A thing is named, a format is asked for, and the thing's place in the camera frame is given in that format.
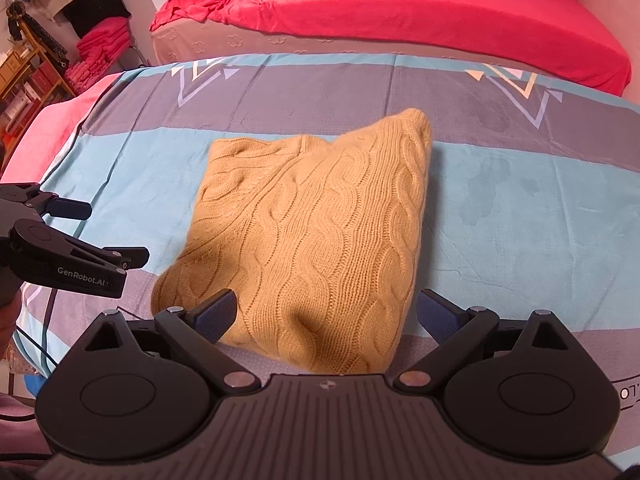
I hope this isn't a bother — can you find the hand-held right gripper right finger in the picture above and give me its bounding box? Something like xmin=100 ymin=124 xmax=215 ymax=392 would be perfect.
xmin=393 ymin=288 xmax=577 ymax=394

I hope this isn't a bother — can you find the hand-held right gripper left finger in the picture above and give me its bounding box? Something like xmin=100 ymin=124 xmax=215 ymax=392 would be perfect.
xmin=80 ymin=288 xmax=262 ymax=394

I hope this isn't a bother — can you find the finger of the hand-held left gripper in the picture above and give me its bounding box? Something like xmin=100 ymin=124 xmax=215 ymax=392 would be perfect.
xmin=0 ymin=183 xmax=94 ymax=223
xmin=50 ymin=231 xmax=150 ymax=273

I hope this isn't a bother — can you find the yellow cable-knit cardigan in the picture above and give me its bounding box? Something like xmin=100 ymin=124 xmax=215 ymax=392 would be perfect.
xmin=151 ymin=107 xmax=434 ymax=377

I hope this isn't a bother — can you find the pile of red folded clothes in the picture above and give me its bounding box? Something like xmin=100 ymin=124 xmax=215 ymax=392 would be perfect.
xmin=66 ymin=16 xmax=134 ymax=92

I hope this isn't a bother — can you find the pink sheet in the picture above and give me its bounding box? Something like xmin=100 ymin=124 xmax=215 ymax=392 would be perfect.
xmin=0 ymin=72 xmax=124 ymax=183

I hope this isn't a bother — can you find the teal grey printed blanket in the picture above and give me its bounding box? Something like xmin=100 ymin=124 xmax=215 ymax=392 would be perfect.
xmin=0 ymin=52 xmax=640 ymax=480

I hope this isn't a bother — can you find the wooden shelf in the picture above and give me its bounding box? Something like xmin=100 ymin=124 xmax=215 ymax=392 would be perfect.
xmin=0 ymin=22 xmax=77 ymax=128

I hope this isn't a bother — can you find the beige embossed mattress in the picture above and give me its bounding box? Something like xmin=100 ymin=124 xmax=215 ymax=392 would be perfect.
xmin=150 ymin=22 xmax=623 ymax=96

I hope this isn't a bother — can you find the red bed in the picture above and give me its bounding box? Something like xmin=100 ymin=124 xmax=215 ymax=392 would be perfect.
xmin=149 ymin=0 xmax=632 ymax=97

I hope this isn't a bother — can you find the black cable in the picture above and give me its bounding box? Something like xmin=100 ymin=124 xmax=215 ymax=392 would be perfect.
xmin=14 ymin=327 xmax=55 ymax=380

